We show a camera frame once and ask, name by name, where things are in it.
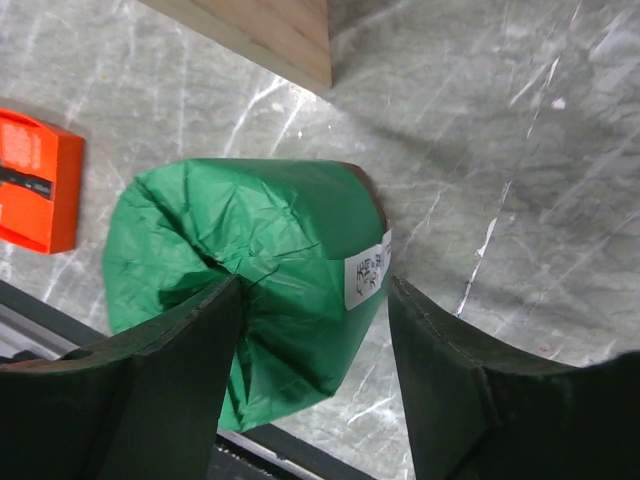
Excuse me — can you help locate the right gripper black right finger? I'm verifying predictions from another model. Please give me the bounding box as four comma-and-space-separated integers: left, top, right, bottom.
388, 278, 639, 479

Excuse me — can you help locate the green roll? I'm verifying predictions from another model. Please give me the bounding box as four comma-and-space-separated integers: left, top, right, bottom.
102, 158, 392, 432

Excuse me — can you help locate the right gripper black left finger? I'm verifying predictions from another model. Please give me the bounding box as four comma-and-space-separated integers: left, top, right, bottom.
1, 277, 242, 479

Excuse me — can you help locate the wooden two-tier shelf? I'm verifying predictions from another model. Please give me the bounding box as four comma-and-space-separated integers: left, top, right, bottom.
144, 0, 332, 93

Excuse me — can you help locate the orange flat package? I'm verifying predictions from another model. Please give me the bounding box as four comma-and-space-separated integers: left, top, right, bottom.
0, 109, 85, 255

